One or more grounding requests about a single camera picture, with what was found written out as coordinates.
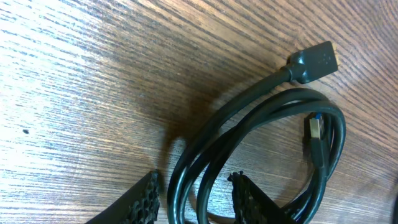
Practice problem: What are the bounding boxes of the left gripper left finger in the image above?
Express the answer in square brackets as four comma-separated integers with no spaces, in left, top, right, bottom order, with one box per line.
[86,170,160,224]

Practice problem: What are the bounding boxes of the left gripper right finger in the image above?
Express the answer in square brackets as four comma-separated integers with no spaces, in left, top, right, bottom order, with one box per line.
[228,172,296,224]

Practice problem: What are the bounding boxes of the black cable bundle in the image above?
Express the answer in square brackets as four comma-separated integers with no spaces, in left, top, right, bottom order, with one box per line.
[166,40,347,224]

